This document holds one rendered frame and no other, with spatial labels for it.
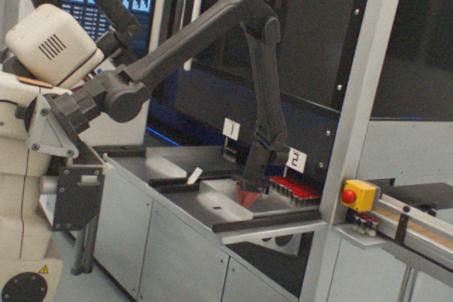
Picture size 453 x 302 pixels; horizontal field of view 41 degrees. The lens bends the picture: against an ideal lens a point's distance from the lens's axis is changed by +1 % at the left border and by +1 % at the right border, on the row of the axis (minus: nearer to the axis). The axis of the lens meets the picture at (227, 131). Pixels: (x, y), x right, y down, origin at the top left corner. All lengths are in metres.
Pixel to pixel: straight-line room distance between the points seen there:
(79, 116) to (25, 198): 0.32
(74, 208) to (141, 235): 1.28
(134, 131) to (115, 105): 1.25
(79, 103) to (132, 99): 0.11
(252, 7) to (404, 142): 0.82
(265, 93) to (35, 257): 0.68
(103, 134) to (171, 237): 0.51
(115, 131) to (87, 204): 1.03
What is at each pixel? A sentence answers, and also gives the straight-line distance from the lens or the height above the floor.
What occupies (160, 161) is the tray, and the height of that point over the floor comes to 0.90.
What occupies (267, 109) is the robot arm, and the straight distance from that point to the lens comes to 1.58.
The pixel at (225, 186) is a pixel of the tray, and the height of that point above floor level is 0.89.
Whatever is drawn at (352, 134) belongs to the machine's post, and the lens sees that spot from 1.77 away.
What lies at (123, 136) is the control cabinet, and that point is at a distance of 2.49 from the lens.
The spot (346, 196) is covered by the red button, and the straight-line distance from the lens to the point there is 1.74.
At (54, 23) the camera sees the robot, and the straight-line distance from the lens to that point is 1.38.
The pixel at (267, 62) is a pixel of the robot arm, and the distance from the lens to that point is 1.49.
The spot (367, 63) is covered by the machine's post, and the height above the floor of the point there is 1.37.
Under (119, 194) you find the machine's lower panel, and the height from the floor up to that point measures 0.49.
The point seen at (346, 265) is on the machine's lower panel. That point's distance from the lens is 1.99.
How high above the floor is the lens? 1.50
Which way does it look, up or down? 13 degrees down
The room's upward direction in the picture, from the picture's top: 10 degrees clockwise
